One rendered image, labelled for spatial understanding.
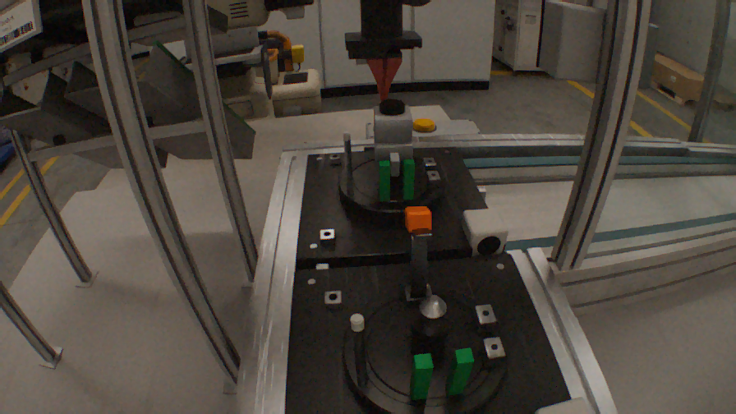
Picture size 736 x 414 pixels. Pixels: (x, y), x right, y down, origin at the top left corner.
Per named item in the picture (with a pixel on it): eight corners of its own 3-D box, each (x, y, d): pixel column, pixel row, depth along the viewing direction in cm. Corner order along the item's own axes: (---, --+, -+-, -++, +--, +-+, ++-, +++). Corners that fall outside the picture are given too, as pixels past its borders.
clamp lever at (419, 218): (406, 287, 35) (403, 206, 33) (427, 285, 35) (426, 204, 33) (411, 305, 32) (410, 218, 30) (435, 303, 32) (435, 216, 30)
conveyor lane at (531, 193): (314, 209, 68) (307, 160, 62) (678, 186, 71) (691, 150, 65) (306, 350, 45) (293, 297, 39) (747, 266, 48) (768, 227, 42)
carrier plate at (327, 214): (308, 164, 63) (307, 153, 61) (455, 156, 64) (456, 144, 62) (297, 272, 43) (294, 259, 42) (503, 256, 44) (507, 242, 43)
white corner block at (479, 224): (458, 235, 48) (462, 209, 45) (492, 232, 48) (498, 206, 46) (467, 261, 44) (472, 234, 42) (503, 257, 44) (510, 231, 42)
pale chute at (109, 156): (112, 168, 58) (116, 144, 59) (166, 167, 57) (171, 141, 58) (-7, 121, 31) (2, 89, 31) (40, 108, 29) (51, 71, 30)
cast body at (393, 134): (374, 144, 52) (372, 94, 48) (407, 143, 52) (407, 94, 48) (375, 177, 45) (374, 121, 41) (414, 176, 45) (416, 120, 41)
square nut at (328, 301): (325, 297, 38) (324, 291, 37) (342, 296, 38) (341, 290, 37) (325, 310, 37) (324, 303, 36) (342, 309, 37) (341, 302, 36)
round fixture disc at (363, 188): (338, 167, 58) (338, 155, 57) (432, 162, 58) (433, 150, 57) (339, 227, 46) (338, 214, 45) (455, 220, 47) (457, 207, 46)
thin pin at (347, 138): (347, 192, 49) (342, 131, 44) (353, 192, 49) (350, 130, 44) (347, 196, 48) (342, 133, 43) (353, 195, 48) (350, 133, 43)
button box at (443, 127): (366, 150, 77) (365, 121, 73) (469, 145, 77) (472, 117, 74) (369, 168, 71) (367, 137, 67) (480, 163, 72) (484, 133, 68)
